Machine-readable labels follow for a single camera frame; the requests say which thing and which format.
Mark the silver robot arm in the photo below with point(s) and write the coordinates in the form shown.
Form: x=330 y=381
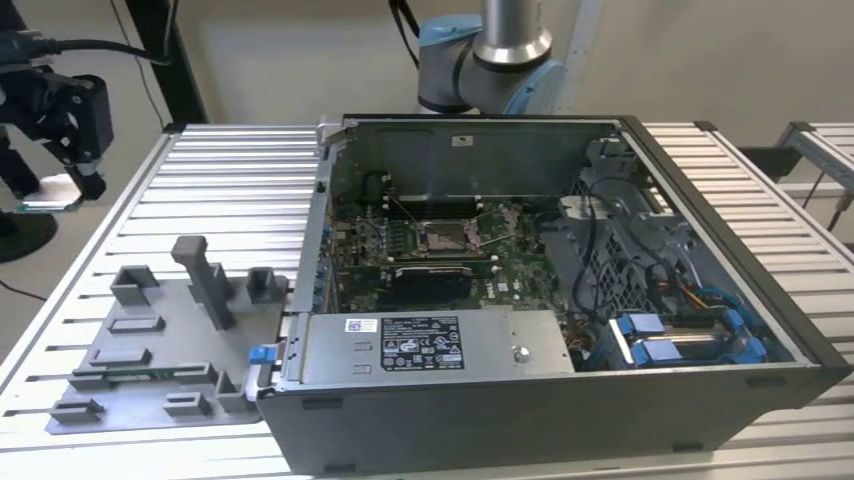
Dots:
x=510 y=30

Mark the CPU socket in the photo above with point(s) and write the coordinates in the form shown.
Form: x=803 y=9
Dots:
x=446 y=240

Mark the black graphics card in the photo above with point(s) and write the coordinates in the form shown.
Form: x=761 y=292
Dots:
x=430 y=285

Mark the green motherboard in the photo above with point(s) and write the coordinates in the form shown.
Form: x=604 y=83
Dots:
x=520 y=285

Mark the hard disk in blue carrier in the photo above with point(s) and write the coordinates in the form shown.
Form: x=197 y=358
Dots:
x=640 y=322
x=656 y=350

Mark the blue plastic case latch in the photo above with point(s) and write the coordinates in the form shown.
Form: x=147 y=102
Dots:
x=260 y=354

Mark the silver square CPU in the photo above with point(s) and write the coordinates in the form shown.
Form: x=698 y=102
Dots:
x=47 y=205

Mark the black upright post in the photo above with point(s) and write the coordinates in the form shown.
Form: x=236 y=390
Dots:
x=180 y=65

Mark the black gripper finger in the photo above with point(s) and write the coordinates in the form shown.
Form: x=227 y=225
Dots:
x=93 y=120
x=16 y=167

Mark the black box between tables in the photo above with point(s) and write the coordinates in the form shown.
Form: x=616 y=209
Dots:
x=767 y=160

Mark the black open PC case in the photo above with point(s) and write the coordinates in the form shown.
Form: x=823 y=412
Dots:
x=467 y=425

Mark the green RAM stick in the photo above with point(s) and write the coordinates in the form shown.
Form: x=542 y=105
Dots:
x=153 y=372

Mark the silver power supply box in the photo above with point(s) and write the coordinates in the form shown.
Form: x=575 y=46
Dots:
x=334 y=350

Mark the grey parts rack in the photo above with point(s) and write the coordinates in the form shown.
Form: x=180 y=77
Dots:
x=173 y=345

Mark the aluminium slat side table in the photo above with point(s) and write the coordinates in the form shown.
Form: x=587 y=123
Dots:
x=827 y=150

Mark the thin metal locking lever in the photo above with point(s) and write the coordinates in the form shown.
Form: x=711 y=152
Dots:
x=406 y=210

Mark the grey plastic case bracket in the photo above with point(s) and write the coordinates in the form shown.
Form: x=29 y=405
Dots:
x=610 y=152

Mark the black RAM slot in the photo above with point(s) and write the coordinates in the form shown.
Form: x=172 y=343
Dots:
x=434 y=197
x=434 y=205

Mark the black round floor base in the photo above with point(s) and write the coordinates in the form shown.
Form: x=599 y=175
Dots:
x=20 y=240

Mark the grey perforated disk bay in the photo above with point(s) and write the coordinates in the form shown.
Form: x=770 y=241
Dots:
x=620 y=270

